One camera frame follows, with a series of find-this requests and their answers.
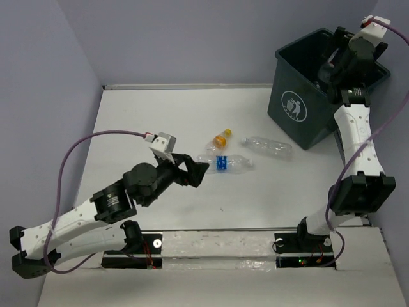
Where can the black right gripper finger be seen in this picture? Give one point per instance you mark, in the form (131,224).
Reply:
(334,44)
(379,50)

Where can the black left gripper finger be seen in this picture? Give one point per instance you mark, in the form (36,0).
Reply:
(196,170)
(192,179)

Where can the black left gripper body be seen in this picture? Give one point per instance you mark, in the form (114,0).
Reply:
(168,174)

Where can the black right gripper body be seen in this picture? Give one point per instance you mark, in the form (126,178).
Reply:
(335,77)

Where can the small bottle yellow cap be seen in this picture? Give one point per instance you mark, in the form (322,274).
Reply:
(219,143)

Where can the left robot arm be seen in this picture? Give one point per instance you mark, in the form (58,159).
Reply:
(103,222)

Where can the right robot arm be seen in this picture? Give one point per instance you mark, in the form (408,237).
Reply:
(362,186)

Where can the dark green plastic bin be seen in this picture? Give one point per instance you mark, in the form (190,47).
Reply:
(297,103)

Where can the clear bottle blue label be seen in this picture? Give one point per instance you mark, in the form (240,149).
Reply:
(226,163)

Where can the large clear unlabeled bottle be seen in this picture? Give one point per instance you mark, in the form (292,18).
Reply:
(268,147)

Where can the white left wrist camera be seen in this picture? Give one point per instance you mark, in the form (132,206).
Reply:
(161,145)

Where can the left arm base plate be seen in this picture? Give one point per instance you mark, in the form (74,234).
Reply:
(147,256)

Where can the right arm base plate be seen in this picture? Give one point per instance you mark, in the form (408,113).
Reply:
(293,252)

